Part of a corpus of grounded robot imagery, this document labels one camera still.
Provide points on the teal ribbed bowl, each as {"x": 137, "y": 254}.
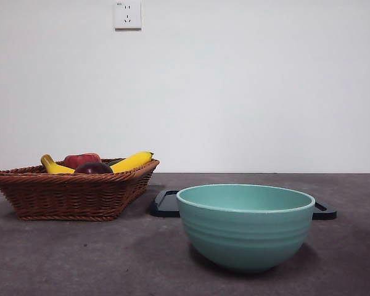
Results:
{"x": 245, "y": 237}

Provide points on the dark purple plum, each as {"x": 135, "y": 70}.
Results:
{"x": 94, "y": 168}

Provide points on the green vegetable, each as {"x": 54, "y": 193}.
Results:
{"x": 114, "y": 161}

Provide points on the yellow banana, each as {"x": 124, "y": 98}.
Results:
{"x": 132, "y": 161}

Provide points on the red apple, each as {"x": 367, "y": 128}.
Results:
{"x": 81, "y": 159}

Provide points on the black rectangular tray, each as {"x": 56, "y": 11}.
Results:
{"x": 165, "y": 208}

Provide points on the brown wicker basket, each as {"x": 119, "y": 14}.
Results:
{"x": 68, "y": 197}

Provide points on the white wall socket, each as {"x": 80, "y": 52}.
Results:
{"x": 128, "y": 15}

